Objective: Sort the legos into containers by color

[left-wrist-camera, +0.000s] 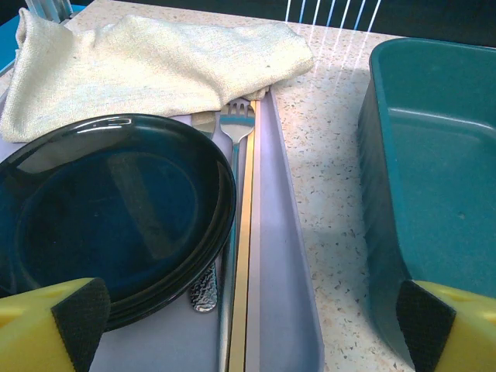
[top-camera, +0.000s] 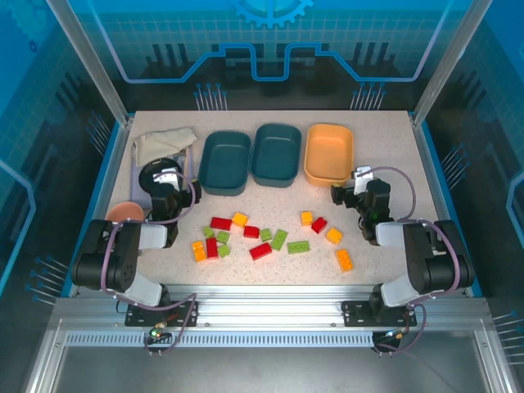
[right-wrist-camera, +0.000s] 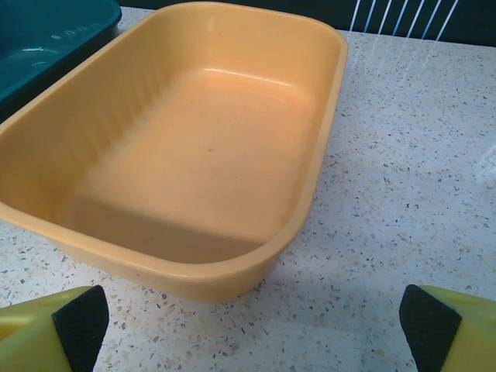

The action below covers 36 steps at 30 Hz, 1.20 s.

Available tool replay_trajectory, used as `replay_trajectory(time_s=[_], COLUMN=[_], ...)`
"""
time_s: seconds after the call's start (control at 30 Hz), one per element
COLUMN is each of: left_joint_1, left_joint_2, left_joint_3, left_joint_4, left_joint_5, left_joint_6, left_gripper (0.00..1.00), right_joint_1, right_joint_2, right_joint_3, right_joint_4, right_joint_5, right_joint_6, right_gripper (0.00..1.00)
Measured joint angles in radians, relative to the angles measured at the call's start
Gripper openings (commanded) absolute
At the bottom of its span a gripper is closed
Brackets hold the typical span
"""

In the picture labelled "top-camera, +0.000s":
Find aluminum frame post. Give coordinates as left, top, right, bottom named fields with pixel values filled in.
left=411, top=0, right=490, bottom=126
left=45, top=0, right=134, bottom=126

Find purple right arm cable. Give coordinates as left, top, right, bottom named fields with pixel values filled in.
left=359, top=165, right=468, bottom=393

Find orange plastic container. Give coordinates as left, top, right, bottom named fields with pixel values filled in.
left=303, top=124, right=355, bottom=188

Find purple tray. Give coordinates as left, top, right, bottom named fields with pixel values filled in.
left=129, top=141, right=196, bottom=206

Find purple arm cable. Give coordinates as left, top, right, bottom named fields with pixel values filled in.
left=100, top=171, right=200, bottom=357
left=359, top=165, right=468, bottom=393

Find teal plastic container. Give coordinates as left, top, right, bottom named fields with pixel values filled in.
left=197, top=130, right=252, bottom=197
left=250, top=123, right=303, bottom=189

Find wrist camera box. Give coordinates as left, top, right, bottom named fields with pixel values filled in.
left=354, top=165, right=376, bottom=193
left=153, top=167, right=181, bottom=186

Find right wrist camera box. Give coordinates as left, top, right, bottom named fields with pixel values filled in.
left=354, top=165, right=376, bottom=193

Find pink bowl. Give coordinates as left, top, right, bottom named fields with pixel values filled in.
left=105, top=201, right=145, bottom=222

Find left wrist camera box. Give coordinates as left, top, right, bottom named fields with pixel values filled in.
left=153, top=167, right=181, bottom=186

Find beige cloth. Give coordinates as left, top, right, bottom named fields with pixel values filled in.
left=133, top=126, right=198, bottom=167

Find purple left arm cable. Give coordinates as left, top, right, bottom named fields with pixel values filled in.
left=100, top=171, right=200, bottom=357

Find aluminum mounting rail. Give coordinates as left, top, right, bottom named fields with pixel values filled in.
left=52, top=284, right=492, bottom=333

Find blue table side rail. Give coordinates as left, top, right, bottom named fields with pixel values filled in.
left=419, top=120, right=484, bottom=298
left=61, top=118, right=128, bottom=298

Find black plate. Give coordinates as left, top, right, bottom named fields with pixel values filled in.
left=138, top=157, right=183, bottom=193

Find slotted grey cable duct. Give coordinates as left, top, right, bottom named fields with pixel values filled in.
left=64, top=332, right=376, bottom=349

